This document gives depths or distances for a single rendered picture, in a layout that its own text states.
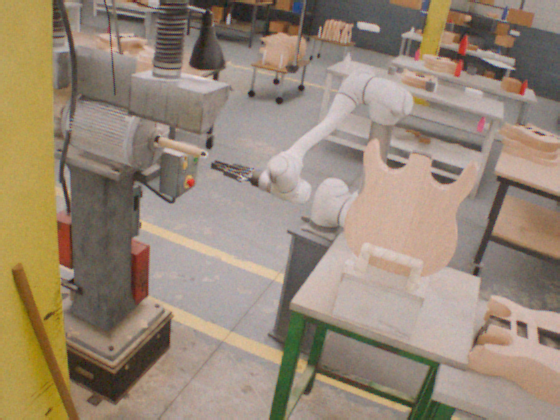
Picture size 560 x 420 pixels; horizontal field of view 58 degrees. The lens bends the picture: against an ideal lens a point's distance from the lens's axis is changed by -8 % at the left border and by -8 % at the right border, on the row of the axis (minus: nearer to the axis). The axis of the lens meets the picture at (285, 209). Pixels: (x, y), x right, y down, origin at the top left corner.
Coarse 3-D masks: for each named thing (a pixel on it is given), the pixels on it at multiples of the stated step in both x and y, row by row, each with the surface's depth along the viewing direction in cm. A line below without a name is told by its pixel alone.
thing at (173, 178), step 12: (192, 144) 236; (168, 156) 225; (180, 156) 223; (192, 156) 232; (168, 168) 227; (180, 168) 226; (192, 168) 236; (168, 180) 230; (180, 180) 229; (156, 192) 236; (168, 192) 232; (180, 192) 232
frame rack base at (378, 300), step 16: (352, 256) 177; (352, 272) 169; (368, 272) 170; (384, 272) 172; (352, 288) 169; (368, 288) 167; (384, 288) 165; (400, 288) 165; (336, 304) 173; (352, 304) 171; (368, 304) 169; (384, 304) 167; (400, 304) 165; (416, 304) 163; (352, 320) 174; (368, 320) 172; (384, 320) 170; (400, 320) 168; (416, 320) 166; (400, 336) 170
